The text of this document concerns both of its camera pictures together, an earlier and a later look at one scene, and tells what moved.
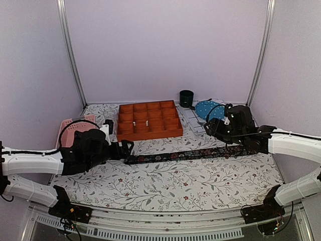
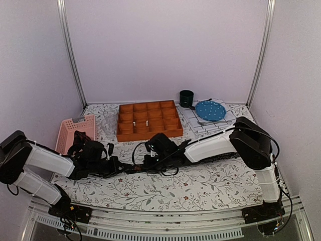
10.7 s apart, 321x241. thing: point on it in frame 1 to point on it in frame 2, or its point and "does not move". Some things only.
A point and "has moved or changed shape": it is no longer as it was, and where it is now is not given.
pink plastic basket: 66,138 does not move
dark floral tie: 197,154 has moved or changed shape
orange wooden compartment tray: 148,120 does not move
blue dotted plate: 202,108 does not move
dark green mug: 186,98 does not move
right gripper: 215,127 to 148,165
